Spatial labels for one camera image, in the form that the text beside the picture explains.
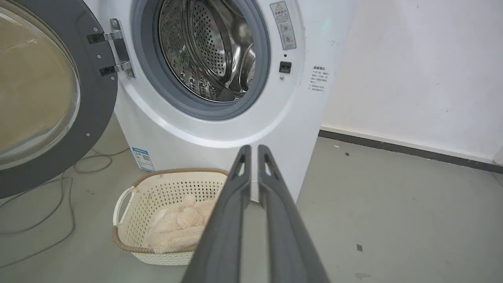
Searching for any thin grey floor cable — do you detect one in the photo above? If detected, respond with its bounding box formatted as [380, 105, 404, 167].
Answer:
[0, 147, 130, 269]

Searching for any cream fluffy plush garment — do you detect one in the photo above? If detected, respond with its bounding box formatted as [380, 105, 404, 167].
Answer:
[146, 194, 217, 254]

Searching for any grey warning label sticker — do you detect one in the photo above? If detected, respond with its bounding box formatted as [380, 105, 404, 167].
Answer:
[270, 1, 297, 51]

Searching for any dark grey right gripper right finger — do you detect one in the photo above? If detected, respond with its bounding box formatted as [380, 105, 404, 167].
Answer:
[257, 144, 330, 283]

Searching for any grey round washing machine door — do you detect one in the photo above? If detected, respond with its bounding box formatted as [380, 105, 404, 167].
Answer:
[0, 0, 118, 199]

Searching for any metal door hinge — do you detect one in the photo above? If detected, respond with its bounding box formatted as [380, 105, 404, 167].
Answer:
[87, 18, 136, 78]

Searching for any white front-load washing machine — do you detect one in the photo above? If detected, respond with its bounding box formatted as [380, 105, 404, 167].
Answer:
[83, 0, 358, 203]

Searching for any cream perforated laundry basket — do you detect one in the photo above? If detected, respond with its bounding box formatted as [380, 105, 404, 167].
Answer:
[112, 168, 229, 266]

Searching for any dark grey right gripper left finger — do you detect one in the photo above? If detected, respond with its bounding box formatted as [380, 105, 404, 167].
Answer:
[181, 145, 252, 283]

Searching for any blue energy label sticker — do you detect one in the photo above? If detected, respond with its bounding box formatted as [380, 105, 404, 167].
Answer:
[132, 147, 156, 172]

